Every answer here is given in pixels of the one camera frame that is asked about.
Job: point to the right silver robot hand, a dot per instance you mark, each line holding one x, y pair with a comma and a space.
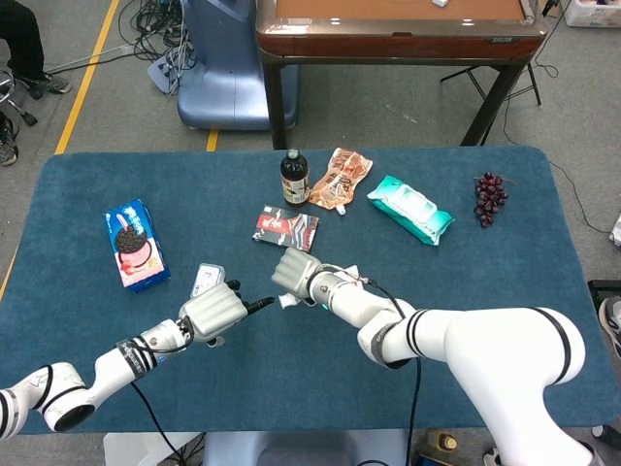
296, 272

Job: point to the blue table mat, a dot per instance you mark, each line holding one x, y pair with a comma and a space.
291, 378

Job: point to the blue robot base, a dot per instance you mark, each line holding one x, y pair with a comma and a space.
228, 87

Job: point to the person in black trousers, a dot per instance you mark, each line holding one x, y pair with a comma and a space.
22, 43

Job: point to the brown mahjong table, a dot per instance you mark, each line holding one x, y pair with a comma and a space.
398, 34

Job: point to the green wet wipes pack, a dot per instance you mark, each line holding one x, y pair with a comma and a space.
412, 209

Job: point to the black and red box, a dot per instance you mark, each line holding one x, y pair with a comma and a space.
286, 229

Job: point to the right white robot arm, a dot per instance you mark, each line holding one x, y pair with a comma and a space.
485, 349

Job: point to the dark red grape bunch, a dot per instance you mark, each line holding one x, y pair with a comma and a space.
489, 196

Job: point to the white storage box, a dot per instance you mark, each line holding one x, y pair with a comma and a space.
594, 12

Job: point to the small white plastic box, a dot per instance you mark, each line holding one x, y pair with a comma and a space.
206, 279

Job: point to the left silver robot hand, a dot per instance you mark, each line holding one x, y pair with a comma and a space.
216, 313

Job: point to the grey and white sneaker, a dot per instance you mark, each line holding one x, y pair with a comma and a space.
612, 325

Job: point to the blue cookie box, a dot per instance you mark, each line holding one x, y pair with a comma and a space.
138, 252

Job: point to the dark glass bottle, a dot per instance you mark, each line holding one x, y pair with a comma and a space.
295, 182

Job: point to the chrome stool base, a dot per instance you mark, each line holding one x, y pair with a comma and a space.
12, 99

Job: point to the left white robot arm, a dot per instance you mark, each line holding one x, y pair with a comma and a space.
116, 364

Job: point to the orange spout pouch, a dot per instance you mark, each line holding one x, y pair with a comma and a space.
339, 182

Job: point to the white printed tube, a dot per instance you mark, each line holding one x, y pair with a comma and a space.
287, 301

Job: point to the blue own robot base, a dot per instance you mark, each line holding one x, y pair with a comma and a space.
310, 449

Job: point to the small bottle with gold cap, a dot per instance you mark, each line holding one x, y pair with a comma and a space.
444, 441

